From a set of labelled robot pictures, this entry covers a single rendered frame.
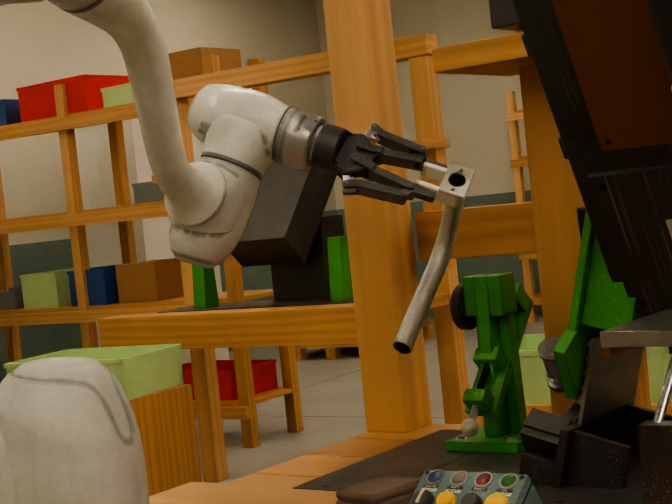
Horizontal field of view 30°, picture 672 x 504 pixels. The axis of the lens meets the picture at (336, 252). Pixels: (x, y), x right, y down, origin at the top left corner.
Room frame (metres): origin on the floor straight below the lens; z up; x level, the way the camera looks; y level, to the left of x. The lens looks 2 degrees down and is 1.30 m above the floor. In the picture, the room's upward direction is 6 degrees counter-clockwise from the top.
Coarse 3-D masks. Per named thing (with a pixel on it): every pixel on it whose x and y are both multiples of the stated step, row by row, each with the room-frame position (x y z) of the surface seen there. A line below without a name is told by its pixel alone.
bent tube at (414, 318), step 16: (448, 176) 1.89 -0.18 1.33; (464, 176) 1.89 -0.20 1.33; (448, 192) 1.87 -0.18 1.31; (464, 192) 1.87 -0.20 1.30; (448, 208) 1.93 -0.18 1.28; (448, 224) 1.95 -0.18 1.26; (448, 240) 1.96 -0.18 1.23; (432, 256) 1.96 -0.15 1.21; (448, 256) 1.96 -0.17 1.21; (432, 272) 1.94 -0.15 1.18; (432, 288) 1.93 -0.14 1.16; (416, 304) 1.90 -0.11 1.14; (416, 320) 1.88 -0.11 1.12; (400, 336) 1.87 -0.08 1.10; (416, 336) 1.88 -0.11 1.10; (400, 352) 1.88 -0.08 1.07
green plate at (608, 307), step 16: (592, 240) 1.62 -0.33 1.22; (592, 256) 1.63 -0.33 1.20; (576, 272) 1.63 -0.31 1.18; (592, 272) 1.63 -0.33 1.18; (576, 288) 1.63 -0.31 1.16; (592, 288) 1.63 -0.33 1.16; (608, 288) 1.62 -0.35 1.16; (624, 288) 1.60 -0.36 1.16; (576, 304) 1.63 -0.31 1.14; (592, 304) 1.63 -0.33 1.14; (608, 304) 1.62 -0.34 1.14; (624, 304) 1.61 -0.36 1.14; (576, 320) 1.63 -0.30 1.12; (592, 320) 1.63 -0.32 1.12; (608, 320) 1.62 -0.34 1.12; (624, 320) 1.61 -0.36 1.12; (592, 336) 1.68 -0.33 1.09
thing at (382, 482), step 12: (372, 480) 1.68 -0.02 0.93; (384, 480) 1.67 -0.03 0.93; (396, 480) 1.66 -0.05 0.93; (408, 480) 1.66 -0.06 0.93; (336, 492) 1.65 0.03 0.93; (348, 492) 1.63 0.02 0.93; (360, 492) 1.62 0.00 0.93; (372, 492) 1.61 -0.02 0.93; (384, 492) 1.62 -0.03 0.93; (396, 492) 1.63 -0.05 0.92; (408, 492) 1.65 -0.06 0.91
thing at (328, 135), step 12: (324, 132) 1.92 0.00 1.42; (336, 132) 1.92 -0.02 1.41; (348, 132) 1.96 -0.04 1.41; (324, 144) 1.92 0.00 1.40; (336, 144) 1.91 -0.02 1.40; (348, 144) 1.94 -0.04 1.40; (312, 156) 1.93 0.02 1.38; (324, 156) 1.92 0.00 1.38; (336, 156) 1.92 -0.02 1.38; (348, 156) 1.93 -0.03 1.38; (372, 156) 1.93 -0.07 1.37; (324, 168) 1.93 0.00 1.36; (336, 168) 1.92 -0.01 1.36; (348, 168) 1.92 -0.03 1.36; (360, 168) 1.92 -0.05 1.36
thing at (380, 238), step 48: (336, 0) 2.29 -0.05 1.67; (384, 0) 2.31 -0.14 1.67; (336, 48) 2.30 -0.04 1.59; (384, 48) 2.30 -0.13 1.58; (336, 96) 2.31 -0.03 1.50; (384, 96) 2.29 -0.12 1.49; (528, 96) 2.07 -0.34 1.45; (528, 144) 2.08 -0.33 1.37; (576, 192) 2.03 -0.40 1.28; (384, 240) 2.26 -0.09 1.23; (576, 240) 2.04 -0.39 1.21; (384, 288) 2.27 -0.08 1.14; (384, 336) 2.27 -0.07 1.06; (384, 384) 2.28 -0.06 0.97
